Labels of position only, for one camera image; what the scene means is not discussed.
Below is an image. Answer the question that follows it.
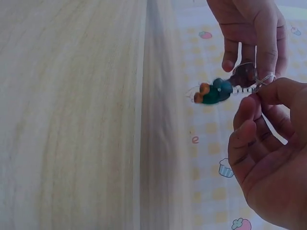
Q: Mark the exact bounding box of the person's left hand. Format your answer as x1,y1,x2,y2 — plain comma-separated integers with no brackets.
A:
206,0,288,81

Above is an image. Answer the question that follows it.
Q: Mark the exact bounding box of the person's right hand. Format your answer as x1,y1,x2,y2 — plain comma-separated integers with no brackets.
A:
228,82,307,230

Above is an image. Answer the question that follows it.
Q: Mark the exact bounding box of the keychain with teal figure charm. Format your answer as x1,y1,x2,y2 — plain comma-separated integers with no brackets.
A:
184,61,280,106

